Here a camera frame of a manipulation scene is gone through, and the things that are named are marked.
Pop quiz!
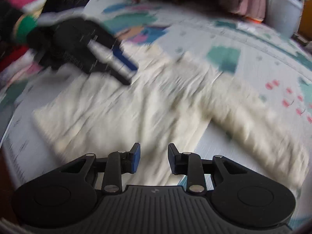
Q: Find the plain white bucket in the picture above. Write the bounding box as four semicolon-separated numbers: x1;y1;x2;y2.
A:
266;0;304;39

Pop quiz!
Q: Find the orange wooden cabinet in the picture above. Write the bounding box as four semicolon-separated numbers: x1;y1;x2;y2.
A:
299;0;312;39

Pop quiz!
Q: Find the black cloth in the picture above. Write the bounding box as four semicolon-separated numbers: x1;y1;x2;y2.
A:
43;0;95;14

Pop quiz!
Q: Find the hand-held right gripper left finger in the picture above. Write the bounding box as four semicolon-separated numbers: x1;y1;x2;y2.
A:
58;143;142;196

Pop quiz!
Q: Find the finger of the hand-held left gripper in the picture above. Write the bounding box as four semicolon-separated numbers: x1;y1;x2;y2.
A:
89;41;134;86
97;22;140;72

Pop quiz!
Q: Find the pink floral garment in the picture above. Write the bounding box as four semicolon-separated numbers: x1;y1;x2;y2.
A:
5;61;47;83

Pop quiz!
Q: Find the cream garment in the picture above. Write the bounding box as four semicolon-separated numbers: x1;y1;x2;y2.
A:
32;51;310;191

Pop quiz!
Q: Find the red garment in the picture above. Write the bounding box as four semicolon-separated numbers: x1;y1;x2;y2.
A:
0;45;32;66

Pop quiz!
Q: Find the cartoon animal play mat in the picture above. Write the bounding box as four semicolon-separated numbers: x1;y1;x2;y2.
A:
0;0;312;225

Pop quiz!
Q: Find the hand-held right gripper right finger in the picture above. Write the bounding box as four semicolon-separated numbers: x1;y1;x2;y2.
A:
168;143;247;196

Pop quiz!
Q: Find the pink brown curtain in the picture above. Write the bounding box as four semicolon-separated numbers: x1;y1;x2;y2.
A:
219;0;267;22

